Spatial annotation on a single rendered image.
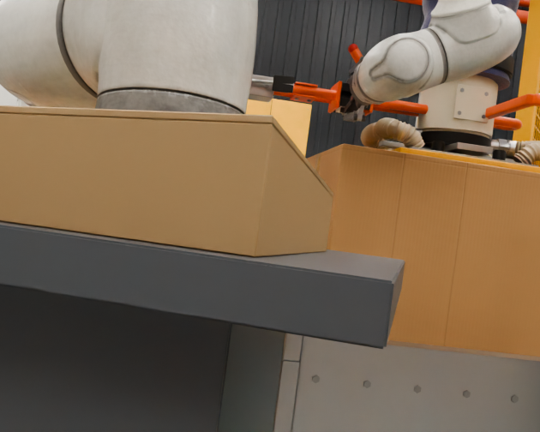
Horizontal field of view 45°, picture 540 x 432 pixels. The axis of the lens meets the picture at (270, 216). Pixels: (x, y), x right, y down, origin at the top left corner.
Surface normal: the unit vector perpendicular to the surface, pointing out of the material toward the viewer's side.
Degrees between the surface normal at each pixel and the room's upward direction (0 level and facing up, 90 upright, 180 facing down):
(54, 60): 122
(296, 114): 90
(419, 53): 86
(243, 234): 90
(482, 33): 100
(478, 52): 112
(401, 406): 90
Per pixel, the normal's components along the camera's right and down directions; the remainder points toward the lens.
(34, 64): -0.55, 0.45
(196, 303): -0.22, -0.04
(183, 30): 0.18, -0.04
